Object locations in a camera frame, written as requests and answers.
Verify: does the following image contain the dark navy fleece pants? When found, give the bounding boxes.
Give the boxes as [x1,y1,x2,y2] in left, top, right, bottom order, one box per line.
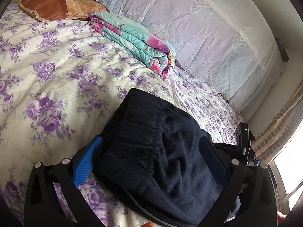
[92,88,226,226]

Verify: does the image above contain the person's right hand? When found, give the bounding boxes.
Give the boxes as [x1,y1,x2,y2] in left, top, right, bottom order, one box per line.
[141,222,155,227]

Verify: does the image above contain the beige checked curtain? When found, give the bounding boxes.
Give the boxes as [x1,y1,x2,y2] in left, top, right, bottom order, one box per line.
[252,82,303,164]

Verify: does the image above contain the red jacket right sleeve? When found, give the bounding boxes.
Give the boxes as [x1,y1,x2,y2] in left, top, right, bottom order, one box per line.
[277,211,286,225]

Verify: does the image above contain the folded colourful floral blanket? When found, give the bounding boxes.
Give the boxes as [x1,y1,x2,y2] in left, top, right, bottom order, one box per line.
[90,12,176,77]

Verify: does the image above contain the purple floral bed quilt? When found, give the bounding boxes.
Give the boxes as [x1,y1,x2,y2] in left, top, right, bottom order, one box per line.
[1,5,242,222]

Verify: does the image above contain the brown satin pillow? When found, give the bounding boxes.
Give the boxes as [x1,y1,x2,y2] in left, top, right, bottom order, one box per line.
[19,0,108,22]

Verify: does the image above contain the white lace wall cloth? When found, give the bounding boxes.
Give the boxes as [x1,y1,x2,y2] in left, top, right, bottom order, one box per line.
[97,0,284,118]

